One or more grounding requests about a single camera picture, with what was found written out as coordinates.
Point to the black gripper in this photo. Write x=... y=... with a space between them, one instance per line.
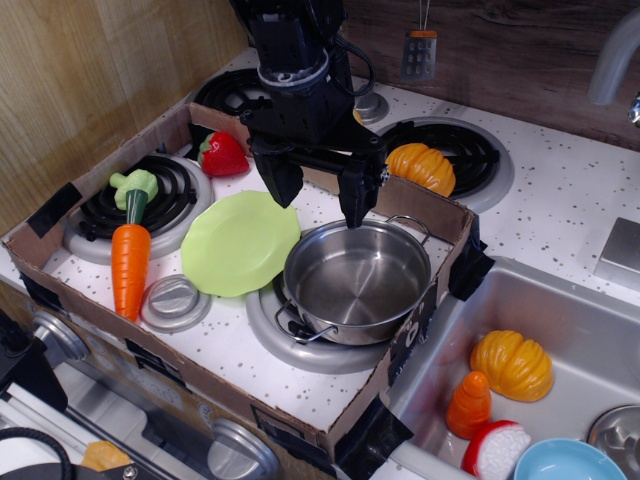
x=309 y=122

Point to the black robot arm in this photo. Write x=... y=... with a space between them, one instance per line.
x=302 y=24

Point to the light green plastic plate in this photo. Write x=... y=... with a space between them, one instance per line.
x=239 y=244

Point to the orange toy carrot piece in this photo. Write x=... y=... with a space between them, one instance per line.
x=470 y=406

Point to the silver stove knob back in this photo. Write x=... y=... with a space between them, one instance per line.
x=371 y=107

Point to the silver stove knob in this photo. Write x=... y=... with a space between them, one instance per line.
x=371 y=107
x=173 y=304

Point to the red toy strawberry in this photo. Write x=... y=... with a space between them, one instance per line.
x=220 y=155

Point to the orange toy pumpkin on stove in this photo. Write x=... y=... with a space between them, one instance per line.
x=424 y=166

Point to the stainless steel pot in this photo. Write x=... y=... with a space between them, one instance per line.
x=356 y=286

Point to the back left black burner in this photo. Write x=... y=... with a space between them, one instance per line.
x=233 y=93

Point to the black burner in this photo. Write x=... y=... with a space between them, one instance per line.
x=233 y=93
x=482 y=165
x=184 y=192

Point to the front left black burner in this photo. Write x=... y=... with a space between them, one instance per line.
x=184 y=192

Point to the silver toy spatula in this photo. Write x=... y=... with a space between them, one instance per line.
x=419 y=49

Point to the back right black burner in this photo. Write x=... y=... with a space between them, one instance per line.
x=482 y=165

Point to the front right grey burner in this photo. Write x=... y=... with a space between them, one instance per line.
x=275 y=322

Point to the green toy broccoli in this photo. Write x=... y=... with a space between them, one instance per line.
x=138 y=179

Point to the silver stove knob front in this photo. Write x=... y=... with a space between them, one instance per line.
x=173 y=304

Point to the orange toy pumpkin in sink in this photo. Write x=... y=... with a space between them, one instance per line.
x=516 y=368

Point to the silver oven knob right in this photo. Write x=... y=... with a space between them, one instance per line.
x=237 y=454

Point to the silver oven knob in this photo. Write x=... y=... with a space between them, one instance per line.
x=61 y=343
x=237 y=454

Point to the brown cardboard fence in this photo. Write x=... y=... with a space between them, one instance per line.
x=221 y=362

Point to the grey faucet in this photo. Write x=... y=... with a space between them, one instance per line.
x=614 y=60

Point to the silver oven knob left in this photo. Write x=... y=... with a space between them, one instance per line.
x=61 y=343

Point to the grey metal block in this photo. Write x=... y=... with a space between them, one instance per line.
x=619 y=260

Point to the steel sink basin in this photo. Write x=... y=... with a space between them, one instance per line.
x=592 y=339

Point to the red white toy mushroom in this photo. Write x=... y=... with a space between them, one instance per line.
x=495 y=449

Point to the black device at left edge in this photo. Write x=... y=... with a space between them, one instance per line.
x=23 y=362

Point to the yellow sponge piece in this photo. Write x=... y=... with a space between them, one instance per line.
x=103 y=455

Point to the light blue bowl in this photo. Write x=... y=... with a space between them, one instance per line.
x=566 y=459

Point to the silver sink drain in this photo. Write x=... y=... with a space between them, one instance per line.
x=616 y=434

